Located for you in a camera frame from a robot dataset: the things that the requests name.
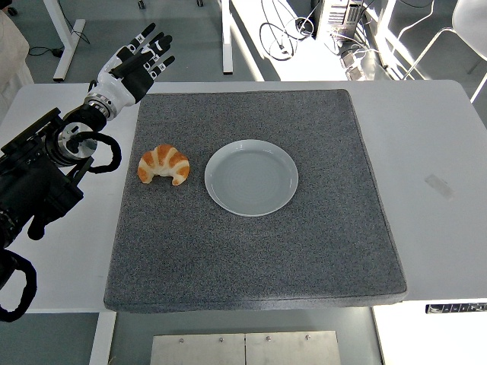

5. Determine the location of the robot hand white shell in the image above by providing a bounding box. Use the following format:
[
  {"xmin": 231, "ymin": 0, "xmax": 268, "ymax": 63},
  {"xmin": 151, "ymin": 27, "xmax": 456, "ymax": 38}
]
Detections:
[{"xmin": 86, "ymin": 22, "xmax": 177, "ymax": 111}]

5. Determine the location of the golden croissant bread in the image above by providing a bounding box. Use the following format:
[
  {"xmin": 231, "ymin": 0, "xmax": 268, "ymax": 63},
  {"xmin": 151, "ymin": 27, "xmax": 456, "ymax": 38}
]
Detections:
[{"xmin": 137, "ymin": 144, "xmax": 191, "ymax": 186}]

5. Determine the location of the pale grey round plate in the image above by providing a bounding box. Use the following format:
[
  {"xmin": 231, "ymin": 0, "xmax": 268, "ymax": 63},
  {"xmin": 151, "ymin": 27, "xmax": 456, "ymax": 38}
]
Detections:
[{"xmin": 204, "ymin": 138, "xmax": 300, "ymax": 218}]

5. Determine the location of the grey metal plate with screws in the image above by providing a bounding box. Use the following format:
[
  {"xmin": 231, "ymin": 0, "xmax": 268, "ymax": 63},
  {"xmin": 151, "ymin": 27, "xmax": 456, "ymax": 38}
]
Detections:
[
  {"xmin": 245, "ymin": 330, "xmax": 342, "ymax": 365},
  {"xmin": 151, "ymin": 333, "xmax": 247, "ymax": 365}
]

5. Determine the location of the white T-shaped desk leg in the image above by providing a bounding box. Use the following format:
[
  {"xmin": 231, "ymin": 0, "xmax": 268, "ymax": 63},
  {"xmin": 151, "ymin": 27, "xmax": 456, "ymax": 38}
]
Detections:
[{"xmin": 43, "ymin": 0, "xmax": 87, "ymax": 83}]

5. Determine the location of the person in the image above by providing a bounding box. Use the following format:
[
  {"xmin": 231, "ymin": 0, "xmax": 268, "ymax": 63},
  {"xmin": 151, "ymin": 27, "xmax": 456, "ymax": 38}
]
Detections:
[{"xmin": 0, "ymin": 9, "xmax": 35, "ymax": 115}]

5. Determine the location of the white straight desk leg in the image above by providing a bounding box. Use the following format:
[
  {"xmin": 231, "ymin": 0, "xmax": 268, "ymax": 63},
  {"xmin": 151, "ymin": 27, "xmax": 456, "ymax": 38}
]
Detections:
[{"xmin": 220, "ymin": 0, "xmax": 234, "ymax": 75}]

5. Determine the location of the grey speckled square mat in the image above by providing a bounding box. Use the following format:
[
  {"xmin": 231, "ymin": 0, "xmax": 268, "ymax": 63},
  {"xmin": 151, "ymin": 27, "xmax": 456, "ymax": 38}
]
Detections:
[{"xmin": 103, "ymin": 88, "xmax": 408, "ymax": 315}]

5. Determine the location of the computer tower case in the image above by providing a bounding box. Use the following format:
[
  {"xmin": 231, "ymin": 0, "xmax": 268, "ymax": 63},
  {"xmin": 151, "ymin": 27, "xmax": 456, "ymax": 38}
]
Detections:
[{"xmin": 314, "ymin": 0, "xmax": 365, "ymax": 40}]

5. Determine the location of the white table leg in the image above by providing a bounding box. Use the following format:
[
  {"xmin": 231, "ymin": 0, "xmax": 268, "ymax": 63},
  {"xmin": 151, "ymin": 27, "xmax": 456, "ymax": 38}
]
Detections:
[{"xmin": 88, "ymin": 311, "xmax": 117, "ymax": 365}]

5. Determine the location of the clear tape patch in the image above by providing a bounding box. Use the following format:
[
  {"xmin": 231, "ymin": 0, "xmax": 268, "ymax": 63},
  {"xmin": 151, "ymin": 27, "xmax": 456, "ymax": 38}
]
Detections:
[{"xmin": 424, "ymin": 173, "xmax": 456, "ymax": 202}]

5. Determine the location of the white chair with metal legs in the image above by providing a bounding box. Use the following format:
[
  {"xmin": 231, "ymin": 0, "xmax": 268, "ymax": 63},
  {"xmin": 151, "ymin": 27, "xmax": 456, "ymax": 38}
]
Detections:
[{"xmin": 395, "ymin": 0, "xmax": 487, "ymax": 103}]

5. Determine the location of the black desk control panel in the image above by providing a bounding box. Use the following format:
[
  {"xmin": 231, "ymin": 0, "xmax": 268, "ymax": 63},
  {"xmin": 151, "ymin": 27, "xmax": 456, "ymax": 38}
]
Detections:
[{"xmin": 425, "ymin": 302, "xmax": 487, "ymax": 315}]

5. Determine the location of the black floor cable with adapter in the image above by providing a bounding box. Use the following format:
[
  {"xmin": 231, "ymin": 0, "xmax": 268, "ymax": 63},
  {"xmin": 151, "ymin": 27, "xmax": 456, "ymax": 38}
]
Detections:
[{"xmin": 28, "ymin": 46, "xmax": 64, "ymax": 59}]

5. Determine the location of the black cable coil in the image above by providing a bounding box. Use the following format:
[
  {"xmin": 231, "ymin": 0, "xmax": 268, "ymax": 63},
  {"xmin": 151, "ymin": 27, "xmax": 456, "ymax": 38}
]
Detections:
[{"xmin": 259, "ymin": 21, "xmax": 298, "ymax": 62}]

